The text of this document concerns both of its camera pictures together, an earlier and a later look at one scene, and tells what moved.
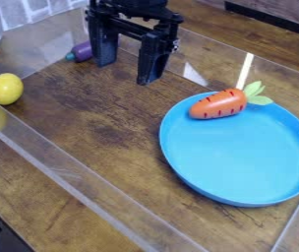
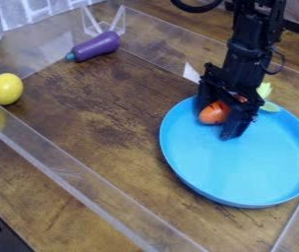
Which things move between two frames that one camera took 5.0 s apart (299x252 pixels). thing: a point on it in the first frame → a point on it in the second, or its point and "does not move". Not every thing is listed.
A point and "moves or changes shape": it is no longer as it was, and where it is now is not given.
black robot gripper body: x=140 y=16 → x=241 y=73
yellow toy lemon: x=5 y=89 does not move
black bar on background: x=268 y=19 does not move
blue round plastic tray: x=245 y=159 does not move
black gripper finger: x=155 y=50 → x=243 y=114
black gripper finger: x=104 y=35 → x=207 y=95
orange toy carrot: x=228 y=101 moves or changes shape
